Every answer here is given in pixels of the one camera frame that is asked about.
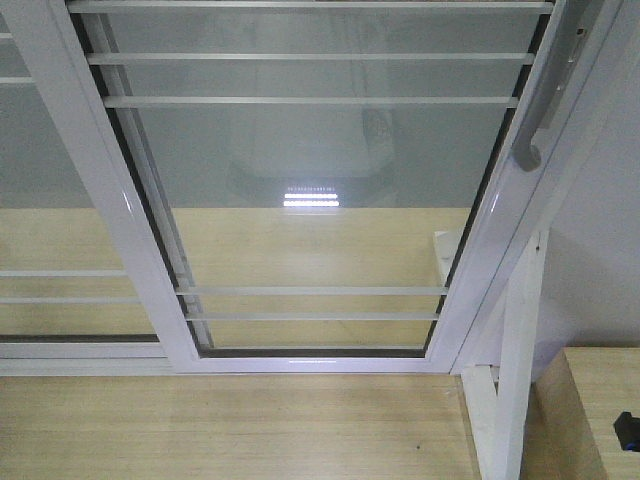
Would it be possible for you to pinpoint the sliding transparent glass door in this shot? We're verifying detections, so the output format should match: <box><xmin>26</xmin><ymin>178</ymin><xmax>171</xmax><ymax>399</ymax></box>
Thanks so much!
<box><xmin>9</xmin><ymin>0</ymin><xmax>569</xmax><ymax>375</ymax></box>

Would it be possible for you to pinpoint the grey curved door handle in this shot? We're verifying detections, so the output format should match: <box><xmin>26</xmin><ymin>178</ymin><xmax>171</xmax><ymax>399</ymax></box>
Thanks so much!
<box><xmin>510</xmin><ymin>1</ymin><xmax>590</xmax><ymax>172</ymax></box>

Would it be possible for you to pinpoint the black blue robot base corner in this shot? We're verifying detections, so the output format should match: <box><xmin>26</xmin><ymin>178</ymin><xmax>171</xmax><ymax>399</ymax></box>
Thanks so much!
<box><xmin>613</xmin><ymin>411</ymin><xmax>640</xmax><ymax>452</ymax></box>

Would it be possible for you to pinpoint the fixed glass door panel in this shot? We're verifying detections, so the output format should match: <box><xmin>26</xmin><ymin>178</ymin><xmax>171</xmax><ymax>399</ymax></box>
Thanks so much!
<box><xmin>1</xmin><ymin>1</ymin><xmax>167</xmax><ymax>361</ymax></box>

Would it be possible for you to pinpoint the light wooden platform board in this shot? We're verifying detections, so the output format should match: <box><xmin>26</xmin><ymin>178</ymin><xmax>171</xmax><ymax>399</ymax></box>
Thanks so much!
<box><xmin>1</xmin><ymin>208</ymin><xmax>478</xmax><ymax>479</ymax></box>

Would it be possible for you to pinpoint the white diagonal support brace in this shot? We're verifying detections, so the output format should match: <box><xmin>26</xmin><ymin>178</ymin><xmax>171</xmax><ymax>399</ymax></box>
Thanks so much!
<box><xmin>461</xmin><ymin>230</ymin><xmax>549</xmax><ymax>479</ymax></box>

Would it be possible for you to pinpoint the light wooden box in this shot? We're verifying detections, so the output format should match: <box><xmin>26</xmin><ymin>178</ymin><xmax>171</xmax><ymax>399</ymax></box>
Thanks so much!
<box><xmin>521</xmin><ymin>346</ymin><xmax>639</xmax><ymax>479</ymax></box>

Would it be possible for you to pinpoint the white door outer frame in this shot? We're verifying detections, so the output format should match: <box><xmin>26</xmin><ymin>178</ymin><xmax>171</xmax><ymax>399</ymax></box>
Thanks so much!
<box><xmin>1</xmin><ymin>1</ymin><xmax>622</xmax><ymax>376</ymax></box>

